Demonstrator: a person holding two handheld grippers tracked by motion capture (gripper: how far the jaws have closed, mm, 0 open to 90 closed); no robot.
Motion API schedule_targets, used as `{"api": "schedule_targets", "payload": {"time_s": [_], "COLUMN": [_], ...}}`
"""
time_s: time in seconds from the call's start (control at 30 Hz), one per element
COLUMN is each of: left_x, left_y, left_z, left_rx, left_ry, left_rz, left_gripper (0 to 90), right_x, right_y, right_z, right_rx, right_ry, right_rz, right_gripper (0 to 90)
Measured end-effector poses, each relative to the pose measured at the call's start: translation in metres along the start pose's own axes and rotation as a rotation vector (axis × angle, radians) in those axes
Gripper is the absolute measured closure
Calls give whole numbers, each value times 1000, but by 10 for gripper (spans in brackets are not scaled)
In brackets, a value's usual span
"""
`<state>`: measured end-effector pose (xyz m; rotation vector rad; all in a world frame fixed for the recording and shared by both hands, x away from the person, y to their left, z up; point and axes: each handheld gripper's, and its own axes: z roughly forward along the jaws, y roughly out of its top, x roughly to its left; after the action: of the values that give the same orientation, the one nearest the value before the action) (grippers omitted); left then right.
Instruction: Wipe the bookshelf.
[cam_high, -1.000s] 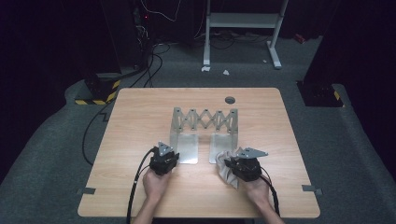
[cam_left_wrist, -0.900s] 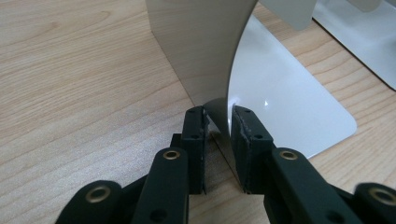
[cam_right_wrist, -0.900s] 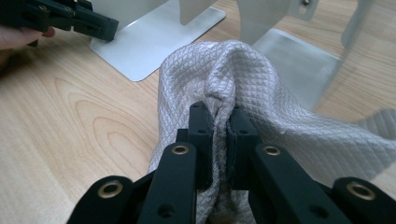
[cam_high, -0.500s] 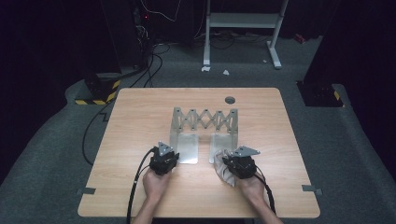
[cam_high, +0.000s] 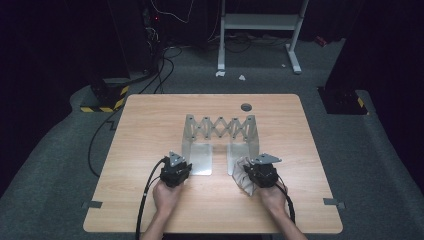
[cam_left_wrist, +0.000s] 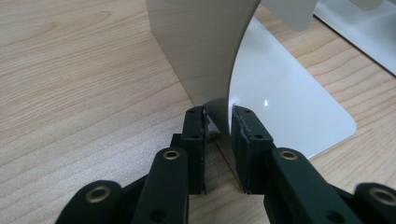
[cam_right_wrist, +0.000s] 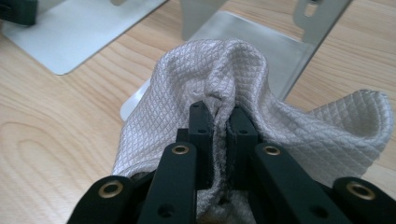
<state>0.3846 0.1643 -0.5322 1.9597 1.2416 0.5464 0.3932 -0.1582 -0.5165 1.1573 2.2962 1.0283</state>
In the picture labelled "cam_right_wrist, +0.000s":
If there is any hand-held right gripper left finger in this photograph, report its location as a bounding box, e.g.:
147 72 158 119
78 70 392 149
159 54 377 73
175 100 217 191

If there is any extendable metal bookend rack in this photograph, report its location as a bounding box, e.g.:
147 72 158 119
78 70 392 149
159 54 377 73
0 0 355 123

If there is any white quilted cloth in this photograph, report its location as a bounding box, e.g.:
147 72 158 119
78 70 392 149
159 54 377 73
111 38 394 224

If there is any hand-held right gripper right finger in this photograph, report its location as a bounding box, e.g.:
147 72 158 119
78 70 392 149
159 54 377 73
225 105 260 192

